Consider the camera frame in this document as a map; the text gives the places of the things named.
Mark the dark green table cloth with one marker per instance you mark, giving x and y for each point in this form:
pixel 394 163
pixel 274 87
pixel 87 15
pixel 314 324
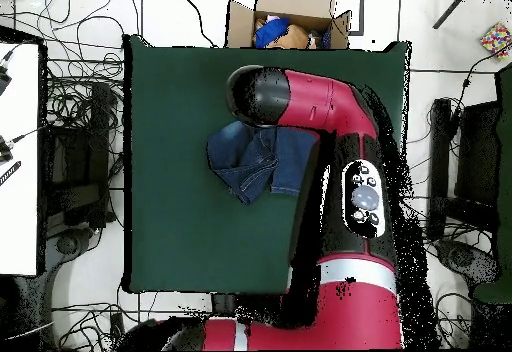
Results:
pixel 200 240

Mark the brown cardboard box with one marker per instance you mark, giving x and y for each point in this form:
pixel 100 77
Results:
pixel 292 2

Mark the white table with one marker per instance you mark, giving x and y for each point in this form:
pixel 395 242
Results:
pixel 20 216

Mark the grey round stand foot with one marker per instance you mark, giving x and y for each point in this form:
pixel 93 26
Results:
pixel 68 244
pixel 460 258

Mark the tan cloth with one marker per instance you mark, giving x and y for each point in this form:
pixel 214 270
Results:
pixel 294 38

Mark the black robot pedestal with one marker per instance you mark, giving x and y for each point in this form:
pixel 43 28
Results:
pixel 223 303

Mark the dark green covered furniture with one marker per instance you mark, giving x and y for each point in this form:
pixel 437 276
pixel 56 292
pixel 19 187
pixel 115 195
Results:
pixel 504 168

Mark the grey metal bar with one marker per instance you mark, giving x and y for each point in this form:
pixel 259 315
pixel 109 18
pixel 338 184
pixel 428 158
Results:
pixel 454 8

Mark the black equipment box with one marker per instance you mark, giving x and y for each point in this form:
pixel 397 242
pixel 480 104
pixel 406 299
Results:
pixel 76 168

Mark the blue denim jeans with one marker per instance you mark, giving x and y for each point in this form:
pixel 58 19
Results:
pixel 248 156

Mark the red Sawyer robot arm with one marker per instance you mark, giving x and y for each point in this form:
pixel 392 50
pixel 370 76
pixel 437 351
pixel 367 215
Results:
pixel 320 100

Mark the blue cloth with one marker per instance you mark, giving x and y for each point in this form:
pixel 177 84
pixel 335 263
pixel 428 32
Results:
pixel 270 32

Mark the colourful patterned item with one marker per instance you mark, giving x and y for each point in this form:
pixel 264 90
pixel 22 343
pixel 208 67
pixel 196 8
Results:
pixel 498 40

